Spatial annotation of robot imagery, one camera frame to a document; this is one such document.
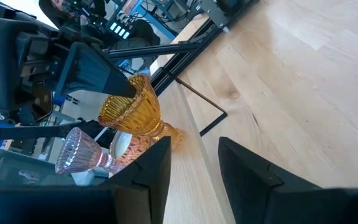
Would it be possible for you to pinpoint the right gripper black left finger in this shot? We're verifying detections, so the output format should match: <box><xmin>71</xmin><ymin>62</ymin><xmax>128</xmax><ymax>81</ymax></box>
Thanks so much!
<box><xmin>103</xmin><ymin>136</ymin><xmax>173</xmax><ymax>224</ymax></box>

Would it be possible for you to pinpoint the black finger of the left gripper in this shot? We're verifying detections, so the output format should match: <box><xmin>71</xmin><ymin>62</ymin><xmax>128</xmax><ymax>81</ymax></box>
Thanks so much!
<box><xmin>53</xmin><ymin>41</ymin><xmax>137</xmax><ymax>99</ymax></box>
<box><xmin>0</xmin><ymin>121</ymin><xmax>101</xmax><ymax>145</ymax></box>

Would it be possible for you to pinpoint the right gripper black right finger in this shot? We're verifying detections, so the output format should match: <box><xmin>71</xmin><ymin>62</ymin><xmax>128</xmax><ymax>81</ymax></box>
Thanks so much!
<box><xmin>218</xmin><ymin>136</ymin><xmax>323</xmax><ymax>224</ymax></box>

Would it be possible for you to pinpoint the orange patterned ceramic candle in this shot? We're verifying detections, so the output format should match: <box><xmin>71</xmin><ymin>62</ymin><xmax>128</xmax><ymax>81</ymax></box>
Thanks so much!
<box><xmin>109</xmin><ymin>129</ymin><xmax>154</xmax><ymax>170</ymax></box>

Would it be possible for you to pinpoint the pink ribbed glass candle holder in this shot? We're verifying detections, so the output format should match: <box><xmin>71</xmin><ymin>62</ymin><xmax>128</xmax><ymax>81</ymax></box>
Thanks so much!
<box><xmin>54</xmin><ymin>126</ymin><xmax>127</xmax><ymax>175</ymax></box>

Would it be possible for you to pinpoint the amber ribbed glass candle holder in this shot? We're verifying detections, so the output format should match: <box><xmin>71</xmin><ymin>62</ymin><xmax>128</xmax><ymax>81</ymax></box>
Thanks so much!
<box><xmin>97</xmin><ymin>73</ymin><xmax>185</xmax><ymax>153</ymax></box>

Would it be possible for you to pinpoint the raised wooden platform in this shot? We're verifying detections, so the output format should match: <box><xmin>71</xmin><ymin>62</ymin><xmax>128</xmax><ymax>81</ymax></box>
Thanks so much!
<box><xmin>147</xmin><ymin>57</ymin><xmax>241</xmax><ymax>224</ymax></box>

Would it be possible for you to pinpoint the black device with lit keys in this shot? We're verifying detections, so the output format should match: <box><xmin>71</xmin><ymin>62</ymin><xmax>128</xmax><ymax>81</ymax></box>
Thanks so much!
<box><xmin>106</xmin><ymin>18</ymin><xmax>133</xmax><ymax>41</ymax></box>

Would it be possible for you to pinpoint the black platform support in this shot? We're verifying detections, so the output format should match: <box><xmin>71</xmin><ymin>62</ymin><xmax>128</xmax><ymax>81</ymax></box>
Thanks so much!
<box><xmin>175</xmin><ymin>77</ymin><xmax>229</xmax><ymax>137</ymax></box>

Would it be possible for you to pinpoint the person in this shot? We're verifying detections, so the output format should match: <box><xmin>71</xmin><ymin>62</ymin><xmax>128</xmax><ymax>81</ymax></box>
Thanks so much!
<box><xmin>39</xmin><ymin>0</ymin><xmax>161</xmax><ymax>63</ymax></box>

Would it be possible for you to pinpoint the black aluminium rig frame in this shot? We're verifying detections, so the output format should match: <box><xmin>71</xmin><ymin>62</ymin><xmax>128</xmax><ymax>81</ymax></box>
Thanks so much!
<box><xmin>103</xmin><ymin>0</ymin><xmax>260</xmax><ymax>97</ymax></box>

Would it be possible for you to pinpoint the grey frame corner plate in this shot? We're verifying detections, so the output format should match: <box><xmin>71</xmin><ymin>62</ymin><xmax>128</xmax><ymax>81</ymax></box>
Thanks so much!
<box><xmin>197</xmin><ymin>0</ymin><xmax>231</xmax><ymax>31</ymax></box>

